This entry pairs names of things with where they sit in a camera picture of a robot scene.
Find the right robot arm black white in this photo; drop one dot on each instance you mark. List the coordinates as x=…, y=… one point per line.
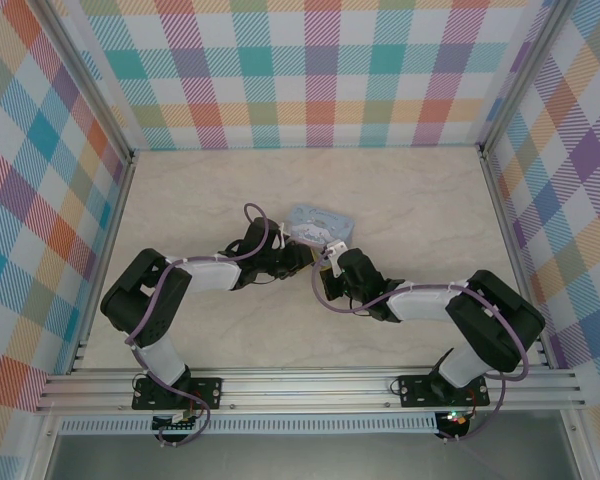
x=490, y=320

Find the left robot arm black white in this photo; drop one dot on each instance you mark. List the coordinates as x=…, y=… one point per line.
x=145, y=300

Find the small controller board with lights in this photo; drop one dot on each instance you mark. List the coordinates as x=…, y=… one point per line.
x=454, y=419

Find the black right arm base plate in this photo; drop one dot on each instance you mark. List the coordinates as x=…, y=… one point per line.
x=415, y=390

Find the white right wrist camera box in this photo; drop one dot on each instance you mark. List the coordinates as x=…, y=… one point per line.
x=338, y=257

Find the small black controller board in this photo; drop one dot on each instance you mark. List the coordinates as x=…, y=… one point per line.
x=175, y=424

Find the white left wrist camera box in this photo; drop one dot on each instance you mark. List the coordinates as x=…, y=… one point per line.
x=284, y=236

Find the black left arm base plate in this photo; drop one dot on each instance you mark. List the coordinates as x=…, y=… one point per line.
x=207, y=392

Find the light blue cartoon tin box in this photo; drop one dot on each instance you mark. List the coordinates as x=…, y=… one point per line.
x=325, y=222

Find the aluminium frame post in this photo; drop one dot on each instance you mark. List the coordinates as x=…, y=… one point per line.
x=522, y=75
x=87, y=85

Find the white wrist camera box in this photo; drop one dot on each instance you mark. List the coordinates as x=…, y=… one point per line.
x=338, y=257
x=284, y=236

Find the grey metal panel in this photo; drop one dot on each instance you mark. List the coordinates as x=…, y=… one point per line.
x=305, y=457

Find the aluminium mounting rail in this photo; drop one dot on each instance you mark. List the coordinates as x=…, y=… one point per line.
x=310, y=387

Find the aluminium side rail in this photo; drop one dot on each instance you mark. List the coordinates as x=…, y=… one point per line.
x=109, y=240
x=510, y=240

